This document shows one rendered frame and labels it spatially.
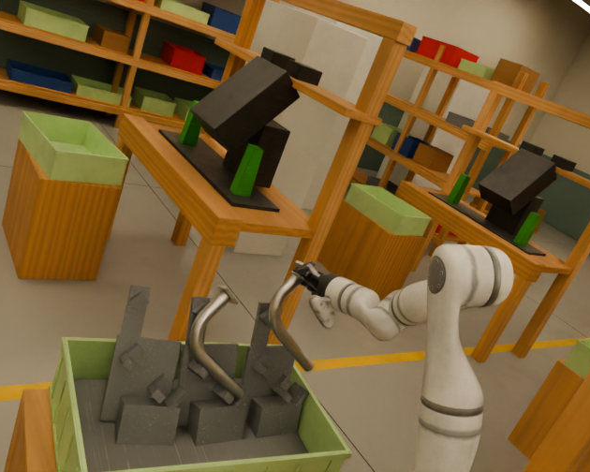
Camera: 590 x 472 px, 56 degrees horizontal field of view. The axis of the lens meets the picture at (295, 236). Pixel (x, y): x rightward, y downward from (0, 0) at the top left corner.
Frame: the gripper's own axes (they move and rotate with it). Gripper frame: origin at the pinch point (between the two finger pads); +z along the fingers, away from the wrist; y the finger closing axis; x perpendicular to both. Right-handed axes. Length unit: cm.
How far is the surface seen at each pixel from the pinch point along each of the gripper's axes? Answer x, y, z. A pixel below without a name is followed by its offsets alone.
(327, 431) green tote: 18.7, -33.4, -9.2
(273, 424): 26.7, -29.6, 2.0
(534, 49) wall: -871, -366, 555
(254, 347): 18.2, -11.3, 7.3
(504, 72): -428, -176, 275
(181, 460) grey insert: 48, -14, -1
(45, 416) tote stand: 65, 4, 23
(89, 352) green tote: 48, 9, 25
